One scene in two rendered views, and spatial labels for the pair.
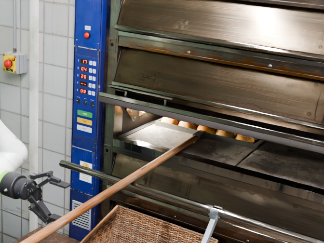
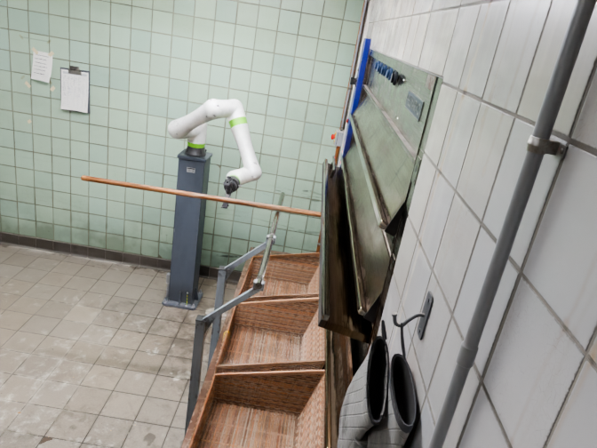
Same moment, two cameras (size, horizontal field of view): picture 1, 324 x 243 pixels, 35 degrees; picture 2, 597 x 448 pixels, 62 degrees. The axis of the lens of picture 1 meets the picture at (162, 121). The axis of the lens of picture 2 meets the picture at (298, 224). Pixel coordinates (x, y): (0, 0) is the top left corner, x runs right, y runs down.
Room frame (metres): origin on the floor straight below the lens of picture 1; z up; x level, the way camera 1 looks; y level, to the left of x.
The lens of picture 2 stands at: (0.72, -2.29, 2.16)
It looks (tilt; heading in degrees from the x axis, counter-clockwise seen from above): 21 degrees down; 62
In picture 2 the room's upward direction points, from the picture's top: 10 degrees clockwise
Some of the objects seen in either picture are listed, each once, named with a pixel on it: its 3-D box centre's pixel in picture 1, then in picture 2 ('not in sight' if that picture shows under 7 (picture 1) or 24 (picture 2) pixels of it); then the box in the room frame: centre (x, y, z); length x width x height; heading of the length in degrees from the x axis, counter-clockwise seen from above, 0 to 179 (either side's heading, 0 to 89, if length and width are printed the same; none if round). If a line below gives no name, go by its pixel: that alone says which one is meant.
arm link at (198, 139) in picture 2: not in sight; (195, 132); (1.63, 1.12, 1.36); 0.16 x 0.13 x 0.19; 23
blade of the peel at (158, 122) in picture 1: (216, 125); not in sight; (2.64, -0.29, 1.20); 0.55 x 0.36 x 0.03; 63
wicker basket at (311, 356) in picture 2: not in sight; (273, 340); (1.68, -0.46, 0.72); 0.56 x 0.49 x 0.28; 63
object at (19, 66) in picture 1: (14, 62); (339, 138); (2.59, 0.78, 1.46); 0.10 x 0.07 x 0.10; 62
